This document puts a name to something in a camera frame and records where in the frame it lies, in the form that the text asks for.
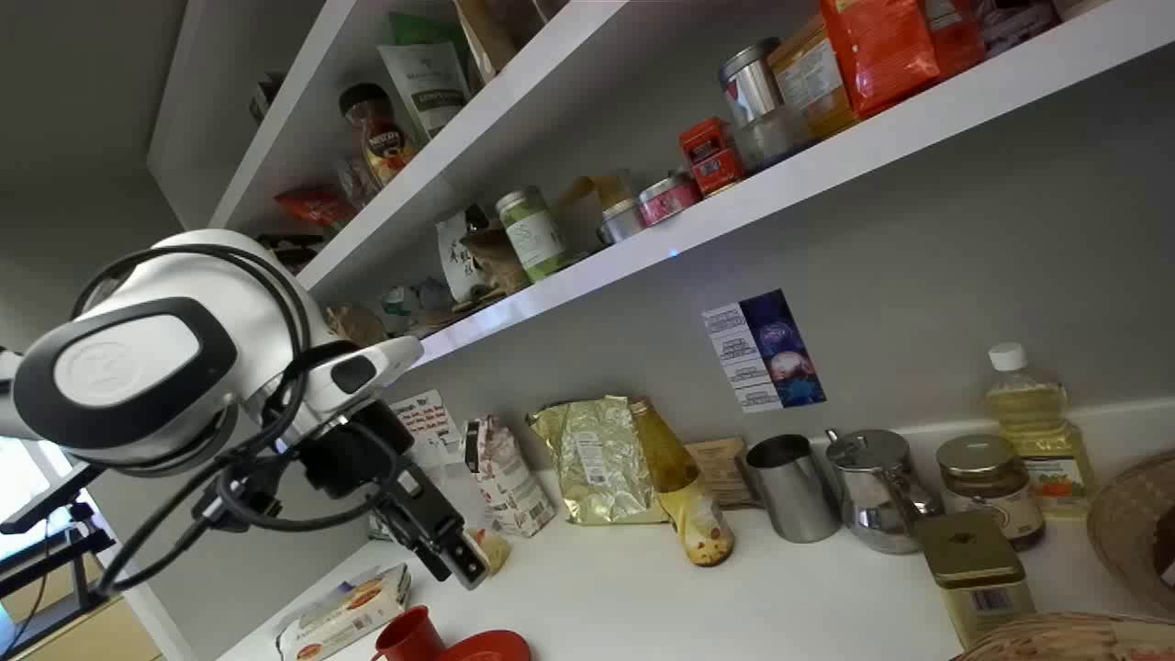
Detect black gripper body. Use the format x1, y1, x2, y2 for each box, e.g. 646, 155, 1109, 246
298, 404, 469, 562

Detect orange cup with handle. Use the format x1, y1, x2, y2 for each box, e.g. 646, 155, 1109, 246
371, 603, 451, 661

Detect orange plate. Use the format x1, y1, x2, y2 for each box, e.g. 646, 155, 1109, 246
438, 623, 538, 661

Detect steel cup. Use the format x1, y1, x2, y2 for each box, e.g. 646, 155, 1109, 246
743, 429, 846, 547

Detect metal measuring cup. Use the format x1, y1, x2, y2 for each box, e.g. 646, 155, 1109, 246
821, 425, 946, 558

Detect white handwritten paper sign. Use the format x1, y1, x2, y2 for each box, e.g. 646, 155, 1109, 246
391, 387, 469, 476

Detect white red patterned coffee bag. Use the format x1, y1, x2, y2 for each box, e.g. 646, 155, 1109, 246
463, 410, 562, 543

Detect clear bag of cookies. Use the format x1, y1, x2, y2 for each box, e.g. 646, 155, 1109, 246
271, 562, 421, 661

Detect gold foil bag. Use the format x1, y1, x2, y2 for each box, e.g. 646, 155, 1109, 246
524, 393, 673, 528

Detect yellow glass bottle with label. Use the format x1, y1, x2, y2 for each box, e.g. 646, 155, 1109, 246
628, 402, 739, 568

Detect jar with green label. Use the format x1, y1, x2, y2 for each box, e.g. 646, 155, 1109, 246
491, 184, 568, 284

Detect red snack packet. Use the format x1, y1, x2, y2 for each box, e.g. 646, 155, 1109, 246
271, 179, 359, 238

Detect dark glass jar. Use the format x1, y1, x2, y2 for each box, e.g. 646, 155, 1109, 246
334, 80, 415, 192

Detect pink tin can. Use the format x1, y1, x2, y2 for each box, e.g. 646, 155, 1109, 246
637, 168, 700, 232

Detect white green pouch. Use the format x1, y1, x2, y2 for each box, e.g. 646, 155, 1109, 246
375, 10, 476, 139

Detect red carton box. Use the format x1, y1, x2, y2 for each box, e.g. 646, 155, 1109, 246
677, 115, 751, 204

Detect olive tea tin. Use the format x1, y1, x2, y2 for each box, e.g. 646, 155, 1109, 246
911, 507, 1041, 652

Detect silver metal can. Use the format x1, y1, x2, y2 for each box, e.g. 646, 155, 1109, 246
717, 38, 802, 174

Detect glass jar with metal lid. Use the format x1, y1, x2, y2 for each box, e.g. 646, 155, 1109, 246
937, 429, 1052, 551

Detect yellow food package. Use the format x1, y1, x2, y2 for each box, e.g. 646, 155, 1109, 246
765, 14, 864, 142

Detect flat woven mat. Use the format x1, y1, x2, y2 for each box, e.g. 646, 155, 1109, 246
952, 611, 1175, 661

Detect orange foil bag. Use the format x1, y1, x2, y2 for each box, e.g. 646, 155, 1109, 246
817, 0, 946, 125

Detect round woven basket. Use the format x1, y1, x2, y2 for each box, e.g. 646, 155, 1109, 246
1085, 450, 1175, 617

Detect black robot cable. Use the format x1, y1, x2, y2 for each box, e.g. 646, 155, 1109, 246
71, 238, 415, 594

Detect black camera stand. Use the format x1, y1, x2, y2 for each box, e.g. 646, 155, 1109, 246
0, 459, 116, 655

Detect white wall shelf unit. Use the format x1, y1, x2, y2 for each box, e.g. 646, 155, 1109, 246
142, 0, 1175, 376

